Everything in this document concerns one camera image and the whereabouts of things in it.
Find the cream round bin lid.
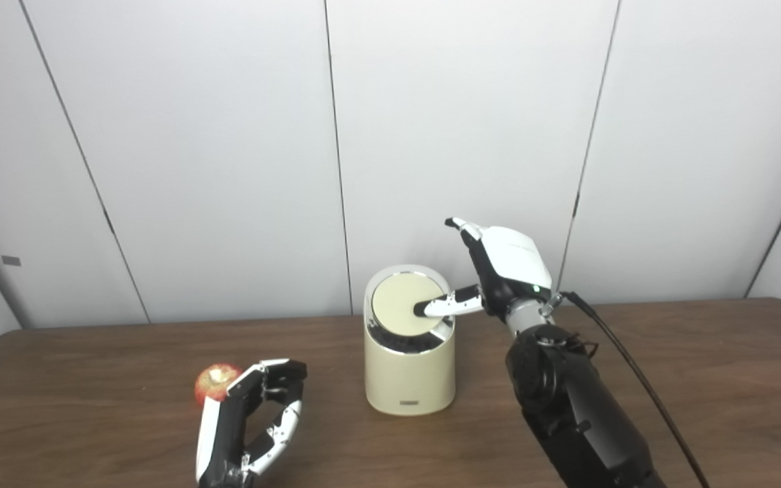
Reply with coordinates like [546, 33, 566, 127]
[372, 272, 447, 335]

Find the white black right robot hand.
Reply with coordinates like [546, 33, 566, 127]
[414, 217, 554, 319]

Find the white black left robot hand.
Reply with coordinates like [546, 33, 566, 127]
[195, 359, 308, 488]

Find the cream-colored cylindrical bin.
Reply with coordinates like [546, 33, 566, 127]
[363, 264, 457, 416]

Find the red apple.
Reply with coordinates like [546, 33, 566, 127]
[195, 363, 243, 406]

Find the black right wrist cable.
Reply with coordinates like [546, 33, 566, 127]
[560, 291, 711, 488]

